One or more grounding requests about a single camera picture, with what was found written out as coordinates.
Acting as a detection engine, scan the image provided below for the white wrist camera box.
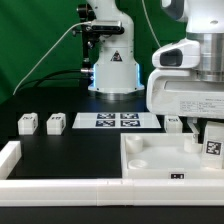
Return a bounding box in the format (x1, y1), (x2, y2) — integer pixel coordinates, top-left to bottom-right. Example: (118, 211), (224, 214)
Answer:
(152, 38), (200, 69)

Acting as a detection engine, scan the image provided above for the white sheet with tags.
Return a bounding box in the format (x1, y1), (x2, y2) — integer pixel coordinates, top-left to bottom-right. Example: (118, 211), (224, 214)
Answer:
(72, 112), (161, 129)

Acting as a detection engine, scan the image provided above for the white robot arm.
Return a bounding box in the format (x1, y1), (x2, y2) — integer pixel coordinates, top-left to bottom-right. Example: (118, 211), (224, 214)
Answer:
(80, 0), (224, 119)

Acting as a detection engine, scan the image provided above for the white cable left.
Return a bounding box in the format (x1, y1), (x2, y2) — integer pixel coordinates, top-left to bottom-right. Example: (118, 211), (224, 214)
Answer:
(12, 21), (93, 96)

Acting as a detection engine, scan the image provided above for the white square table top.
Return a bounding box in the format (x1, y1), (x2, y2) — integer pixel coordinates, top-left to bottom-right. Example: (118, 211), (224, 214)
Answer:
(120, 133), (224, 180)

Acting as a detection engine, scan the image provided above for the white cable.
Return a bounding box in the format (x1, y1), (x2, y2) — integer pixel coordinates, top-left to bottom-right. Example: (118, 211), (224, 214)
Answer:
(12, 21), (93, 96)
(141, 0), (163, 49)

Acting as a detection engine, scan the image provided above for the white front wall bar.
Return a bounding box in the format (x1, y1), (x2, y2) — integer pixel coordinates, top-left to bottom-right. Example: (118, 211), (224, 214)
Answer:
(0, 179), (224, 207)

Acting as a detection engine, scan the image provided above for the white left wall bar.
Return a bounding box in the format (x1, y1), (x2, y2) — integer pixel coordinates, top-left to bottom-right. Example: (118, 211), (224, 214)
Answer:
(0, 141), (22, 180)

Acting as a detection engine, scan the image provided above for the black cable bundle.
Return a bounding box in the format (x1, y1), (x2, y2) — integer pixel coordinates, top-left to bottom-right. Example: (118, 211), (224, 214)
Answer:
(14, 68), (93, 94)

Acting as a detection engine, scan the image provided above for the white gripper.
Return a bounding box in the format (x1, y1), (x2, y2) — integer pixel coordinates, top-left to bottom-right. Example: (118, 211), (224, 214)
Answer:
(146, 69), (224, 143)

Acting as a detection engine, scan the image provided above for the white wall bar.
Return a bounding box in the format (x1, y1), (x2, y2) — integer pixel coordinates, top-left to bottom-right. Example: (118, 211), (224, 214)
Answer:
(0, 179), (224, 207)
(0, 141), (22, 180)

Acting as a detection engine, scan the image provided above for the white cable right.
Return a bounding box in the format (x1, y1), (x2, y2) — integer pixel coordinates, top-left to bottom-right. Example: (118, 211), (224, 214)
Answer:
(141, 0), (163, 49)

